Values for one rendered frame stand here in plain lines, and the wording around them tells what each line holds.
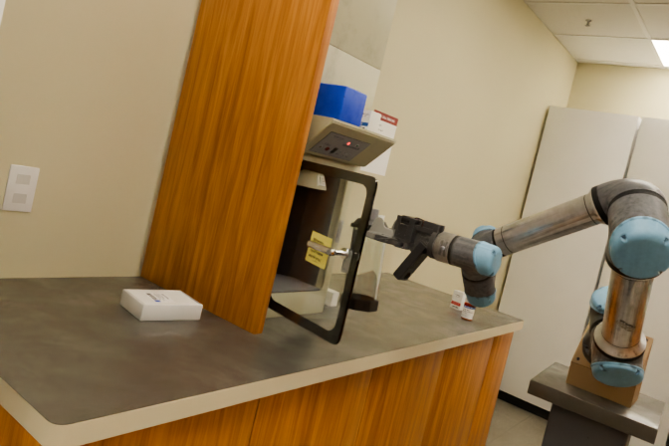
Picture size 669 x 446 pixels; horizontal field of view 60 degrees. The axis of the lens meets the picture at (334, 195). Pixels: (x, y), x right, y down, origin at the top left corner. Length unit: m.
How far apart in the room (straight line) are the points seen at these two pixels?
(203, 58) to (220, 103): 0.16
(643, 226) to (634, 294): 0.19
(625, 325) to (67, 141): 1.43
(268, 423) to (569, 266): 3.31
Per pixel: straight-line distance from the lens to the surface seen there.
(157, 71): 1.77
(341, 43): 1.65
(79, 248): 1.74
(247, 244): 1.50
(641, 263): 1.32
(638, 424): 1.75
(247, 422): 1.30
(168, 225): 1.74
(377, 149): 1.71
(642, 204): 1.34
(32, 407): 1.02
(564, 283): 4.40
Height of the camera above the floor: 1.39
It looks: 3 degrees down
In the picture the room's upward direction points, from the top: 13 degrees clockwise
